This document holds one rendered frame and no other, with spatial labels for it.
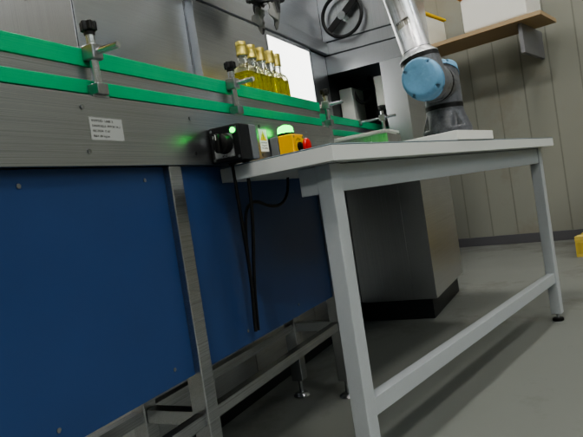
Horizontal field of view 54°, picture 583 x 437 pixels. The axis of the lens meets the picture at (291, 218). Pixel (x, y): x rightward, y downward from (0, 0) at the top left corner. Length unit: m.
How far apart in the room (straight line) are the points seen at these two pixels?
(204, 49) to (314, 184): 0.81
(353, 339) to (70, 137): 0.68
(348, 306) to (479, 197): 4.30
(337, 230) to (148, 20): 0.88
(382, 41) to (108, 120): 1.96
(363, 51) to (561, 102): 2.68
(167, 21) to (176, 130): 0.68
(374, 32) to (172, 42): 1.29
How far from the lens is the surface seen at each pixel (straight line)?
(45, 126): 0.97
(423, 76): 1.72
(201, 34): 1.92
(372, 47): 2.86
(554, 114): 5.25
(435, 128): 1.83
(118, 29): 1.65
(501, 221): 5.41
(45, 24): 1.62
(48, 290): 0.95
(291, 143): 1.52
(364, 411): 1.28
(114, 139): 1.07
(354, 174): 1.28
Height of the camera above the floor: 0.64
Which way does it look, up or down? 1 degrees down
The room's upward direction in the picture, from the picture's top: 9 degrees counter-clockwise
